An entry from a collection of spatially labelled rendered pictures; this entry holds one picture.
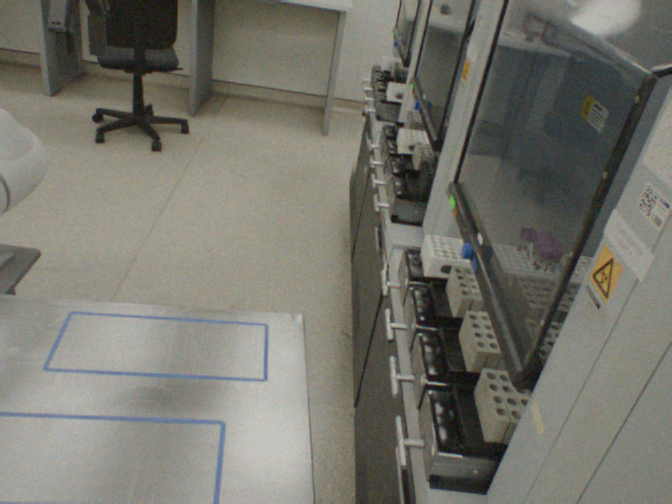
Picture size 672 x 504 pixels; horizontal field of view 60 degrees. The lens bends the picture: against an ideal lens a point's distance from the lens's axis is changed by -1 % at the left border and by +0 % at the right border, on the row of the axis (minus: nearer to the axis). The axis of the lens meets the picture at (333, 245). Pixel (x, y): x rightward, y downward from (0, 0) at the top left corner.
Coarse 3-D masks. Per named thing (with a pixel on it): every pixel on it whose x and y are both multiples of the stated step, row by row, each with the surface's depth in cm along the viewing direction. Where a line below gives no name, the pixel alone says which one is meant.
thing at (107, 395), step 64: (0, 320) 97; (64, 320) 100; (128, 320) 102; (192, 320) 104; (256, 320) 107; (0, 384) 86; (64, 384) 88; (128, 384) 90; (192, 384) 92; (256, 384) 94; (0, 448) 77; (64, 448) 78; (128, 448) 80; (192, 448) 82; (256, 448) 83
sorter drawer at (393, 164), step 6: (390, 162) 184; (396, 162) 182; (390, 168) 181; (396, 168) 178; (402, 168) 183; (372, 174) 187; (384, 174) 189; (390, 174) 177; (396, 174) 176; (402, 174) 176; (372, 180) 184; (378, 180) 184; (384, 180) 187; (372, 186) 180; (384, 186) 184
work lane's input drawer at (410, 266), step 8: (408, 256) 135; (416, 256) 136; (400, 264) 140; (408, 264) 134; (416, 264) 133; (384, 272) 139; (400, 272) 139; (408, 272) 132; (416, 272) 130; (384, 280) 137; (400, 280) 137; (408, 280) 128; (416, 280) 129; (424, 280) 129; (432, 280) 129; (440, 280) 129; (384, 288) 134; (400, 288) 136; (384, 296) 132
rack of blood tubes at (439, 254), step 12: (432, 240) 133; (444, 240) 134; (456, 240) 135; (432, 252) 129; (444, 252) 131; (456, 252) 130; (432, 264) 128; (444, 264) 128; (456, 264) 128; (468, 264) 127; (444, 276) 129
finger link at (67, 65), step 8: (72, 32) 92; (56, 40) 92; (72, 40) 92; (56, 48) 93; (72, 48) 93; (64, 56) 93; (72, 56) 93; (64, 64) 94; (72, 64) 94; (64, 72) 95; (72, 72) 95
